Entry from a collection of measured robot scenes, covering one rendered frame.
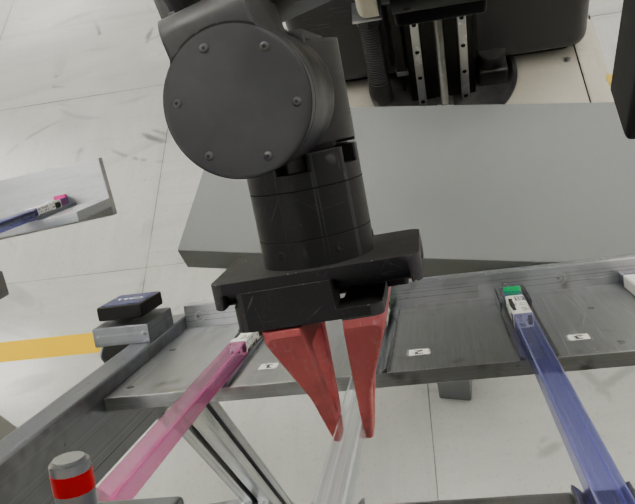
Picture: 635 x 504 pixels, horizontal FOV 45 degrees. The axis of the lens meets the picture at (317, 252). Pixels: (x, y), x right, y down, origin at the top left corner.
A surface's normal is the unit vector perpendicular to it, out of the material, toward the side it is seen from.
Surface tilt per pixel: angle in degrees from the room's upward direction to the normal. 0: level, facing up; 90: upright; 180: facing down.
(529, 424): 0
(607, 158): 0
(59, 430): 90
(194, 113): 47
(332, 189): 54
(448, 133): 0
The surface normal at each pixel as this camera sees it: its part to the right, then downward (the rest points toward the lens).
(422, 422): -0.20, -0.56
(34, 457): 0.98, -0.11
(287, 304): -0.13, 0.21
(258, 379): -0.14, -0.98
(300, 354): -0.06, 0.55
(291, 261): -0.42, 0.25
